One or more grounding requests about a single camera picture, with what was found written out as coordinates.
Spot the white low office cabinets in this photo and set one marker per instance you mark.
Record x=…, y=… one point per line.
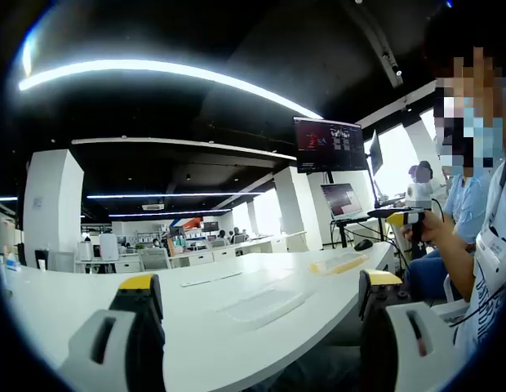
x=236, y=251

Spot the person in light blue shirt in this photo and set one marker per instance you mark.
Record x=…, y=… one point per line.
x=494, y=294

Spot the grey mesh office chair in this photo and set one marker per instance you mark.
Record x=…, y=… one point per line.
x=154, y=259

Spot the clear plastic storage box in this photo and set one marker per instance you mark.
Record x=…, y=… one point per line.
x=265, y=304

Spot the white round appliance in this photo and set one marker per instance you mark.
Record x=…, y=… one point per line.
x=85, y=251

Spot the large dark wall monitor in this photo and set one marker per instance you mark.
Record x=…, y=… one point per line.
x=330, y=145

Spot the person's right hand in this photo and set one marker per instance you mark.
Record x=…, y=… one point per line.
x=434, y=230

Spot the person's blue jeans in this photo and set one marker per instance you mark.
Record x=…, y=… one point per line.
x=424, y=277

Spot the long curved ceiling light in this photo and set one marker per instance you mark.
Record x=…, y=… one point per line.
x=155, y=67

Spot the open laptop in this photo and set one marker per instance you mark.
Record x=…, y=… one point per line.
x=343, y=202

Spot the white chair with armrest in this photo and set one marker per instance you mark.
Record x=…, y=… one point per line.
x=451, y=310

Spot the white box air purifier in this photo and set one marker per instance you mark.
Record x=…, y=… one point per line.
x=107, y=247

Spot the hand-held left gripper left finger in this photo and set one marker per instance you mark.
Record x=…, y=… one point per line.
x=114, y=347

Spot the white chest device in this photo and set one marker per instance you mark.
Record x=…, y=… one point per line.
x=491, y=247

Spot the black laptop stand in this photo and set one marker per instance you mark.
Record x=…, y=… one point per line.
x=351, y=220

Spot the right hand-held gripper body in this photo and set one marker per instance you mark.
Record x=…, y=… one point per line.
x=419, y=198

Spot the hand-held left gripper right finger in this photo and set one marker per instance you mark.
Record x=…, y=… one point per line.
x=400, y=351

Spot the black computer mouse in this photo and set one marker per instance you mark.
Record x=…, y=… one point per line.
x=363, y=245

